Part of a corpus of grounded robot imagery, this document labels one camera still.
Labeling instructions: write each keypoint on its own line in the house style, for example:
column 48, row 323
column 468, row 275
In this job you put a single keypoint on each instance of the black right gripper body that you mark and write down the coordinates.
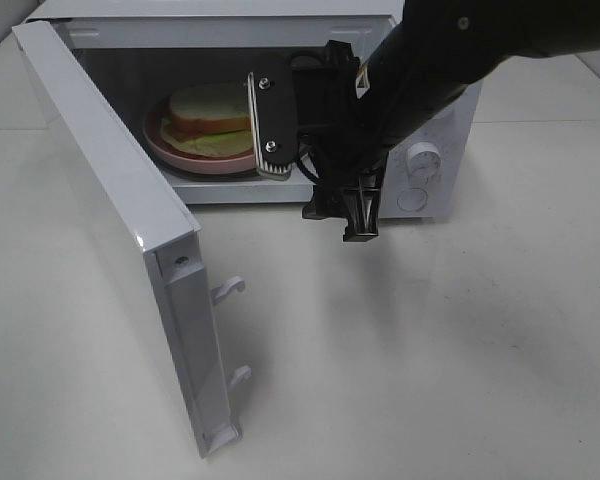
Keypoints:
column 339, row 139

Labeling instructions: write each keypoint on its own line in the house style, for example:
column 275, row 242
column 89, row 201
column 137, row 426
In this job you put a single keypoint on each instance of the white lower timer knob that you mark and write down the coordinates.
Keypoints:
column 423, row 160

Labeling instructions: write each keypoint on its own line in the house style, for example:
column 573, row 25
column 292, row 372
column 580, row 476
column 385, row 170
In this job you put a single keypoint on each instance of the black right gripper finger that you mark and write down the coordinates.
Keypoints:
column 324, row 203
column 361, row 202

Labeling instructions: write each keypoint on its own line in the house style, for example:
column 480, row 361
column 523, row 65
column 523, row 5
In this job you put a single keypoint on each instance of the pink round plate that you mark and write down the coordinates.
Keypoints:
column 157, row 117

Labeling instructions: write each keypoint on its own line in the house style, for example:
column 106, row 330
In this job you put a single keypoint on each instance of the glass microwave turntable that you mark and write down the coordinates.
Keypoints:
column 200, row 177

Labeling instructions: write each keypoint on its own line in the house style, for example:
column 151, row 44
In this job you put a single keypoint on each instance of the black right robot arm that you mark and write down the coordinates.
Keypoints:
column 440, row 48

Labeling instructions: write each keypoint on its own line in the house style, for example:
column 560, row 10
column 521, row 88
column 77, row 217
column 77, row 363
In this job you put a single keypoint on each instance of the round door release button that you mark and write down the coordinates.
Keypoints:
column 412, row 200

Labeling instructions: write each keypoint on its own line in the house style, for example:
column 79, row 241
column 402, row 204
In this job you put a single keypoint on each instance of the white microwave door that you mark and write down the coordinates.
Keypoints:
column 146, row 238

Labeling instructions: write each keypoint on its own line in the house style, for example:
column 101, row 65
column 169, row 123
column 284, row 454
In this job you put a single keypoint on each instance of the toast sandwich with lettuce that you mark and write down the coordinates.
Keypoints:
column 210, row 119

